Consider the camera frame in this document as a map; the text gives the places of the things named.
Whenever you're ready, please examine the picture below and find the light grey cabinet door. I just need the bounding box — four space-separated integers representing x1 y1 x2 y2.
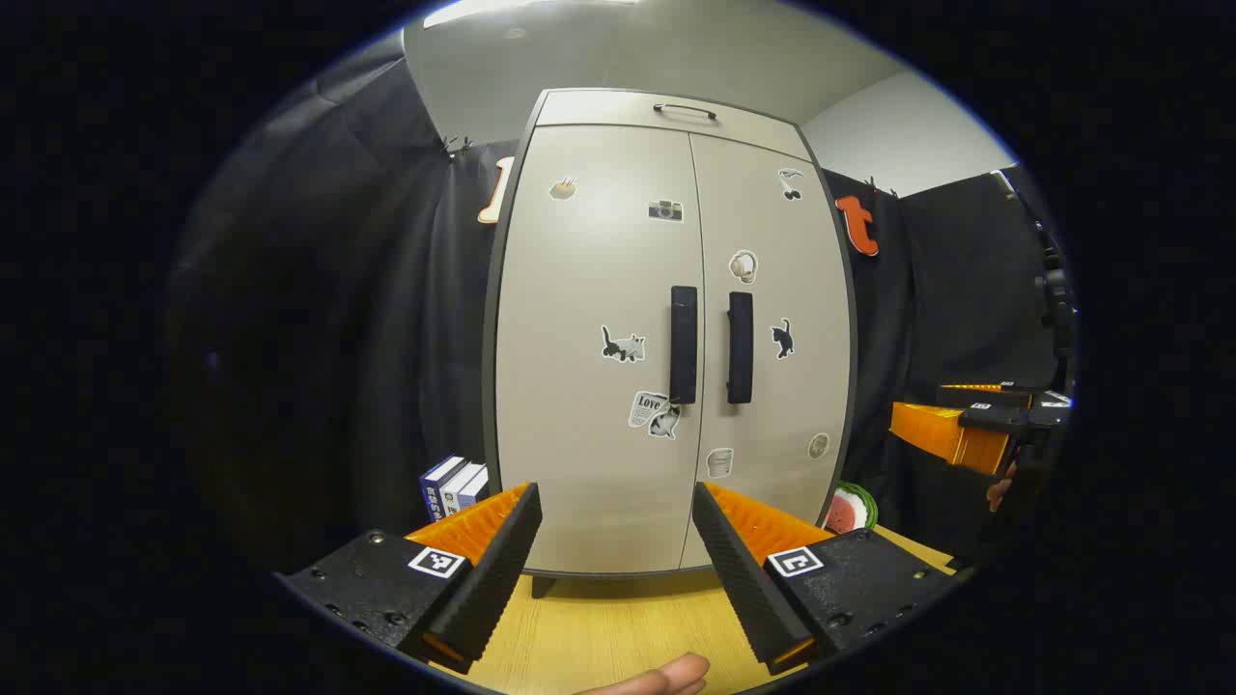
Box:
494 124 708 577
680 131 857 570

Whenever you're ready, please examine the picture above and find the light grey double-door shoe cabinet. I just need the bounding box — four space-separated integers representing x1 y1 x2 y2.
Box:
481 87 860 600

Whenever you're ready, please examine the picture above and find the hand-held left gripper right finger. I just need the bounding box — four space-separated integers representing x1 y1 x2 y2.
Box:
691 481 958 676

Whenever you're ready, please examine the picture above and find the black backdrop cloth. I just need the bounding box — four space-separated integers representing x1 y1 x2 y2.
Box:
164 29 1073 580

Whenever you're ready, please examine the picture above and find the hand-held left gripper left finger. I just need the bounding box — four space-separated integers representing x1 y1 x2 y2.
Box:
275 482 544 675

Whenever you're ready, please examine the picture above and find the black left door handle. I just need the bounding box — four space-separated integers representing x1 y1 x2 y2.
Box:
670 286 698 405

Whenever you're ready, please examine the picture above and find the light grey cabinet drawer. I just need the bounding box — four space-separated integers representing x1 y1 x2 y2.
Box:
534 89 814 163

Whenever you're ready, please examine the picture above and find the black right door handle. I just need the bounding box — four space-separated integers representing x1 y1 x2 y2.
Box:
726 292 754 404

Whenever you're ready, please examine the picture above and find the toy watermelon slice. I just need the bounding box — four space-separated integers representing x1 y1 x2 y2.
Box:
824 481 879 536

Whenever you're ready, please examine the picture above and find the black door handle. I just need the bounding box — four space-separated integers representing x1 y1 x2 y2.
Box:
726 292 754 404
670 286 698 405

